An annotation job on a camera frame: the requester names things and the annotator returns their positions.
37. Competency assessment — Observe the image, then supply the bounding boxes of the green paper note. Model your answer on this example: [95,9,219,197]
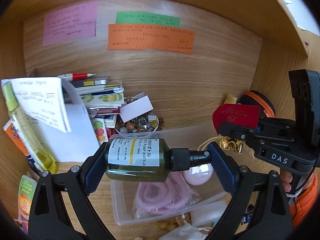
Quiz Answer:
[116,12,180,28]

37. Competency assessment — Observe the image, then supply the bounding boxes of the orange paper note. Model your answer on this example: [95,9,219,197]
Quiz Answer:
[107,24,195,55]

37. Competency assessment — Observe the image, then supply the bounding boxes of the metal clippers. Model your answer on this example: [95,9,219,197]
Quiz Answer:
[26,160,42,182]

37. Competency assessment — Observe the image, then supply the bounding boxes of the small white cardboard box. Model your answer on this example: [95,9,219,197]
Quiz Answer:
[119,92,154,123]

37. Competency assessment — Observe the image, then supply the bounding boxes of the green orange tube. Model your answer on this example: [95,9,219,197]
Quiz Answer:
[17,175,38,233]

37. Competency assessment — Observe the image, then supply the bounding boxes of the black orange round case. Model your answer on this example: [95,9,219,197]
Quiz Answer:
[241,90,276,121]

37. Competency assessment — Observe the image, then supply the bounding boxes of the pink round case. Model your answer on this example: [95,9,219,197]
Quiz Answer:
[182,164,214,186]

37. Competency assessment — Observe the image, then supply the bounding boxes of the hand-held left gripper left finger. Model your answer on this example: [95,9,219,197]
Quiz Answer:
[28,142,113,240]

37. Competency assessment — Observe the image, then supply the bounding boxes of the white cloth pouch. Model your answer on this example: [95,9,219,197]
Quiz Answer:
[160,221,208,240]

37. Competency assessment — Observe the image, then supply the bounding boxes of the person's right forearm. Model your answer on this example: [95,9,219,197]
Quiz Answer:
[287,173,317,228]

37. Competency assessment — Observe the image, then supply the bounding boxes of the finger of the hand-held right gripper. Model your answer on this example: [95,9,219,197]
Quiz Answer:
[219,119,266,144]

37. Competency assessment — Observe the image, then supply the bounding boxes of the folded handwritten note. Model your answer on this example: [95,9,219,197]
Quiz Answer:
[1,77,72,133]

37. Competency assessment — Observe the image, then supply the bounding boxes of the large white paper sheet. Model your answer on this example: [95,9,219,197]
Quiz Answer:
[31,79,101,163]

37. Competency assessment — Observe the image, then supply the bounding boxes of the pink paper note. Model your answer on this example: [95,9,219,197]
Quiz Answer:
[42,1,98,47]

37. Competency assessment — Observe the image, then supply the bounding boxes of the yellow spray bottle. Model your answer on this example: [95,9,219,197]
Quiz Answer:
[1,81,58,173]

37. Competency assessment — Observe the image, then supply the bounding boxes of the gourd charm with braided cord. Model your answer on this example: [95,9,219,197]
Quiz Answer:
[157,220,177,231]

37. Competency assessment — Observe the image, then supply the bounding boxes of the wooden desktop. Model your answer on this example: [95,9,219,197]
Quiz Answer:
[25,119,288,240]

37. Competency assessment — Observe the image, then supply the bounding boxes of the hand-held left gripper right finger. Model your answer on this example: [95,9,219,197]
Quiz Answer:
[207,142,293,240]

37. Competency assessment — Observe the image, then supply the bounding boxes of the clear plastic box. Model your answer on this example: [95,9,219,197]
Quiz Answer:
[109,126,241,226]

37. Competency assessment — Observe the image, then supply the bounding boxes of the green pump bottle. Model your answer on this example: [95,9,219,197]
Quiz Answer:
[105,138,212,182]

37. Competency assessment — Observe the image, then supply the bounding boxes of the orange sunscreen tube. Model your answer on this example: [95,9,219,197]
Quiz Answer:
[3,119,33,161]

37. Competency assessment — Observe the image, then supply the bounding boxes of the stack of sticker sheets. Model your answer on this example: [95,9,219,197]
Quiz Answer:
[62,76,125,141]

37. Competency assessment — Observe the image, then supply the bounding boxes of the small black clip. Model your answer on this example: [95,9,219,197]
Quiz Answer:
[240,204,255,225]

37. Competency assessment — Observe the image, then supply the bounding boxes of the pink coiled cord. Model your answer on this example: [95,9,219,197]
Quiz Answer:
[135,172,201,218]

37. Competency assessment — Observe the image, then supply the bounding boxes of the red cloth pouch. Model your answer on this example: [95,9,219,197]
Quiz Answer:
[212,103,260,153]

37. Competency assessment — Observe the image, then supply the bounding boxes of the bowl of beads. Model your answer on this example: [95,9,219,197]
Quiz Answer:
[114,111,165,135]

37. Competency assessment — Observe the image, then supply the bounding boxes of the person's right hand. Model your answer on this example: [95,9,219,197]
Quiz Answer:
[281,172,294,193]

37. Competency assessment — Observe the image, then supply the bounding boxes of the red white pen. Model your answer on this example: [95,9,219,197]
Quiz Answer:
[57,72,97,81]

